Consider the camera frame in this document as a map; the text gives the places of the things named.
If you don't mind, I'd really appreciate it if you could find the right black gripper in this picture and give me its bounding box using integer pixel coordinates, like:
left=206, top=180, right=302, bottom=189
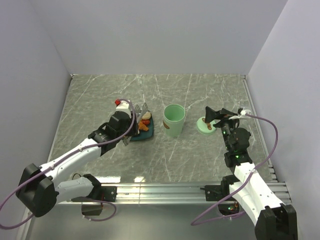
left=205, top=106, right=241, bottom=151

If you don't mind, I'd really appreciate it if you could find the teal square plate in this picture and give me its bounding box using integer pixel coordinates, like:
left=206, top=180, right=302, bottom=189
left=130, top=116, right=154, bottom=142

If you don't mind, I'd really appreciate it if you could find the beige steamed bun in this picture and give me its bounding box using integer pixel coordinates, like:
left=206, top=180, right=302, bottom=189
left=141, top=111, right=152, bottom=120

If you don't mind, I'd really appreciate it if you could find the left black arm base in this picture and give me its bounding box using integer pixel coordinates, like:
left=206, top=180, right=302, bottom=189
left=70, top=174, right=117, bottom=222

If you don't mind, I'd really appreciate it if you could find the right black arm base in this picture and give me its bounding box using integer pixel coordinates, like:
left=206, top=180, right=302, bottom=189
left=200, top=175, right=240, bottom=216

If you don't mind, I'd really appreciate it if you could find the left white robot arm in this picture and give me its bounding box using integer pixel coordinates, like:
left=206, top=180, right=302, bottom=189
left=15, top=111, right=141, bottom=218

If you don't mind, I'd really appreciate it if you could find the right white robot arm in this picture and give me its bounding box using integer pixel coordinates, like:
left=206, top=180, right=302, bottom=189
left=203, top=106, right=298, bottom=240

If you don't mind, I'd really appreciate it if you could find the orange fried shrimp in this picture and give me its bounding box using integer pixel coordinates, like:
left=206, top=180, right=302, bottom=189
left=138, top=121, right=149, bottom=132

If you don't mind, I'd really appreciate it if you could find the red sausage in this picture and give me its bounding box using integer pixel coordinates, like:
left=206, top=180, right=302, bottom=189
left=141, top=119, right=151, bottom=126

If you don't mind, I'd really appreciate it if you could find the mint green canister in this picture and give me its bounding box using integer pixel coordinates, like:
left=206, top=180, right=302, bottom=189
left=163, top=104, right=186, bottom=137

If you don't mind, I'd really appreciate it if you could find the mint green lid brown handle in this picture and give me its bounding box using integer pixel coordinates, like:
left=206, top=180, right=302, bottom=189
left=195, top=116, right=216, bottom=136

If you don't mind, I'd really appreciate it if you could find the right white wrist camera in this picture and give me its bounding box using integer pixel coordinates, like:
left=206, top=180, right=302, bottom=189
left=229, top=107, right=252, bottom=120

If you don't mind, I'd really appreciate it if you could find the aluminium front rail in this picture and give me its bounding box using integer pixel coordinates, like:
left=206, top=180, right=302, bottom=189
left=57, top=181, right=292, bottom=206

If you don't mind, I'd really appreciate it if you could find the aluminium rail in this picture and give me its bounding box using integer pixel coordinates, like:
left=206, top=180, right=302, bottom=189
left=57, top=181, right=292, bottom=206
left=240, top=75, right=279, bottom=183

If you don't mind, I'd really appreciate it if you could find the aluminium right side rail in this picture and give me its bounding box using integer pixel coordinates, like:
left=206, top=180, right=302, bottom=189
left=240, top=75, right=279, bottom=183

